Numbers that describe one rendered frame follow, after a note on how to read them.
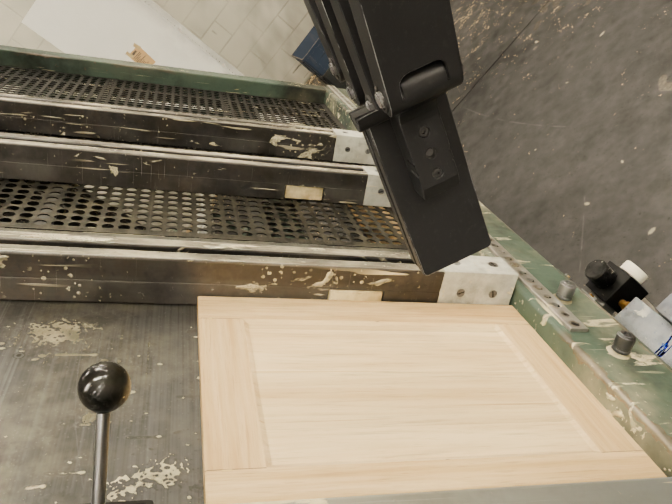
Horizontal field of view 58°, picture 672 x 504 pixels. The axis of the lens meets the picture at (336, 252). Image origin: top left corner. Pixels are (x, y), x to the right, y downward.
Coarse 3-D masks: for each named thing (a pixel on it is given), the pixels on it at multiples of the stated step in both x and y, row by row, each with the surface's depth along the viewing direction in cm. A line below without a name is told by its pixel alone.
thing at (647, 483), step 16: (624, 480) 60; (640, 480) 61; (656, 480) 61; (352, 496) 53; (368, 496) 53; (384, 496) 53; (400, 496) 54; (416, 496) 54; (432, 496) 54; (448, 496) 55; (464, 496) 55; (480, 496) 55; (496, 496) 56; (512, 496) 56; (528, 496) 56; (544, 496) 57; (560, 496) 57; (576, 496) 57; (592, 496) 58; (608, 496) 58; (624, 496) 58; (640, 496) 59; (656, 496) 59
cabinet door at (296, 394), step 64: (256, 320) 80; (320, 320) 82; (384, 320) 85; (448, 320) 88; (512, 320) 91; (256, 384) 68; (320, 384) 70; (384, 384) 72; (448, 384) 74; (512, 384) 77; (576, 384) 78; (256, 448) 59; (320, 448) 61; (384, 448) 62; (448, 448) 64; (512, 448) 66; (576, 448) 67; (640, 448) 69
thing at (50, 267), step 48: (0, 240) 78; (48, 240) 79; (96, 240) 81; (144, 240) 83; (0, 288) 77; (48, 288) 78; (96, 288) 79; (144, 288) 81; (192, 288) 82; (240, 288) 84; (288, 288) 86; (336, 288) 88; (384, 288) 90; (432, 288) 91; (480, 288) 93
